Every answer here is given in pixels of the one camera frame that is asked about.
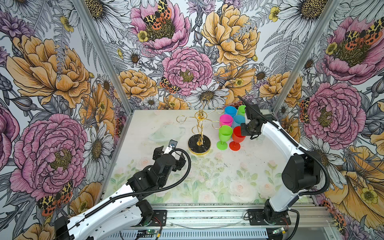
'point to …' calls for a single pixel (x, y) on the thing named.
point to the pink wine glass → (226, 119)
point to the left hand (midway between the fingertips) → (170, 154)
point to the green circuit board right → (281, 231)
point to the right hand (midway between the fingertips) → (247, 135)
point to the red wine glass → (237, 138)
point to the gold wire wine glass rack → (199, 144)
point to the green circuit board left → (150, 231)
